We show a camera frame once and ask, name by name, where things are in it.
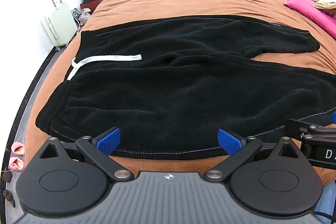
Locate red cloth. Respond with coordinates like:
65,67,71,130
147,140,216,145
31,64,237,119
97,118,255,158
80,0,100,13

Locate black pants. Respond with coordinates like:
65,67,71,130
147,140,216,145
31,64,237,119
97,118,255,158
35,15,336,161

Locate pink pillow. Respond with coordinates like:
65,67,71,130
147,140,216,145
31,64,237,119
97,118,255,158
283,0,336,39

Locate person's leg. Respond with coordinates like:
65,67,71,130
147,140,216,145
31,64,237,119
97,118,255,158
312,182,336,224

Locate white bag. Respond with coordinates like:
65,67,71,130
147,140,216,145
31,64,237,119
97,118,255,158
71,7,91,28

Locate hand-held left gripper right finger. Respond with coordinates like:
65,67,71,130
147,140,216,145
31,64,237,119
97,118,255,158
203,129,302,184

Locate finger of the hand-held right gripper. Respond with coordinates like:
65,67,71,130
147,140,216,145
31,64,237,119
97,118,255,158
286,111,336,146

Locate cream suitcase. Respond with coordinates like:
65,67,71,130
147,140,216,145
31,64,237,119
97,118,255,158
41,0,78,51

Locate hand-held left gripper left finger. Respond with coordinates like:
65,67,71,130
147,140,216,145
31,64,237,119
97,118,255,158
39,127,134,182

